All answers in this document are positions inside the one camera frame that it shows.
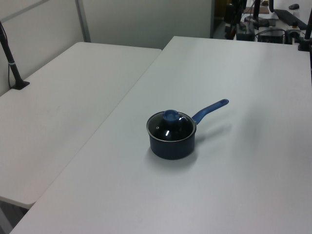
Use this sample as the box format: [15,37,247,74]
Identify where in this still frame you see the black pole with table clamp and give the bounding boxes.
[296,0,312,52]

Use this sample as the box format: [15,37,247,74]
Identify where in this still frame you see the black monitor stand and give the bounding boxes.
[243,0,269,28]

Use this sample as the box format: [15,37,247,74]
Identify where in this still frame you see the dark device with green spot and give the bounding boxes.
[234,21,255,41]

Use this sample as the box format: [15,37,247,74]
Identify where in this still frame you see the blue saucepan with long handle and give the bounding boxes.
[149,98,230,161]

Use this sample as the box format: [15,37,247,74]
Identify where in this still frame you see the black computer keyboard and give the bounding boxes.
[273,9,309,28]

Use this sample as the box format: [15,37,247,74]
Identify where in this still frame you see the silver and black box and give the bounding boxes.
[257,26,286,44]

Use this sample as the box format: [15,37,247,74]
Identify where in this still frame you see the glass lid with blue knob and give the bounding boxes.
[146,109,197,142]

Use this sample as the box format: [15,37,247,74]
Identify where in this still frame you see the grey metal partition post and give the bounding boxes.
[75,0,92,43]

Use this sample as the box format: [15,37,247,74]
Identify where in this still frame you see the black upright box device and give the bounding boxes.
[223,3,238,25]

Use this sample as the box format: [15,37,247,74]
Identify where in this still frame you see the white side table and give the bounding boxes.
[0,41,163,206]

